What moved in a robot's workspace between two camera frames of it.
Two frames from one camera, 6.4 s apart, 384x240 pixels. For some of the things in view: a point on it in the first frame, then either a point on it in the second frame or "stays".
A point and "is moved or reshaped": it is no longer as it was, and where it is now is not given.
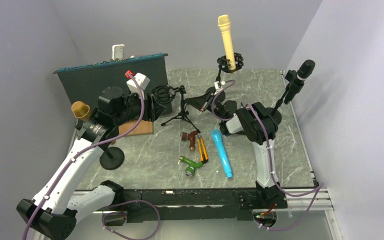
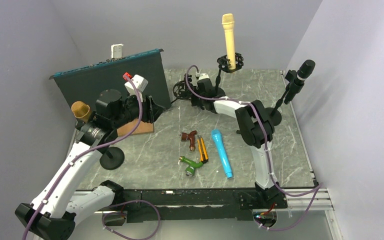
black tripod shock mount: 165,94 is moved or reshaped
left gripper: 152,109 stays
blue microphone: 216,134 stays
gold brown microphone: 81,110 stays
